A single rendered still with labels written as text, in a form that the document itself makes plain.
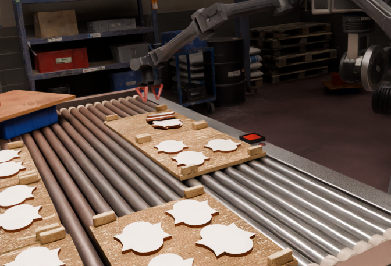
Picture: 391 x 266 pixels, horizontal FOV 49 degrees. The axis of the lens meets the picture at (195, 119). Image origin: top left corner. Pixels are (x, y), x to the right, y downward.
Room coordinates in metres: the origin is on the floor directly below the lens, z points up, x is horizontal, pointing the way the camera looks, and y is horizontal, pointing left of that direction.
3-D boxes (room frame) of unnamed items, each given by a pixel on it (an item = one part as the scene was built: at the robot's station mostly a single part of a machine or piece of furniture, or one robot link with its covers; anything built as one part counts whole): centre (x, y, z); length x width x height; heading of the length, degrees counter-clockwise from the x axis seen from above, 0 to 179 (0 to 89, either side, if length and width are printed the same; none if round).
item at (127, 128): (1.89, 0.20, 0.93); 0.41 x 0.35 x 0.02; 28
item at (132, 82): (6.28, 0.97, 0.32); 0.50 x 0.41 x 0.37; 111
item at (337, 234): (1.68, 0.06, 0.90); 1.95 x 0.05 x 0.05; 27
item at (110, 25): (6.17, 1.09, 1.16); 0.60 x 0.40 x 0.15; 118
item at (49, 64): (5.89, 1.79, 0.78); 0.66 x 0.45 x 0.28; 115
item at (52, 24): (5.92, 1.80, 1.26); 0.49 x 0.38 x 0.34; 121
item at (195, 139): (1.53, 0.00, 0.93); 0.41 x 0.35 x 0.02; 28
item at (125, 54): (6.27, 0.89, 0.76); 0.50 x 0.36 x 0.24; 121
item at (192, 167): (1.30, 0.03, 0.95); 0.06 x 0.02 x 0.03; 118
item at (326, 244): (1.66, 0.10, 0.90); 1.95 x 0.05 x 0.05; 27
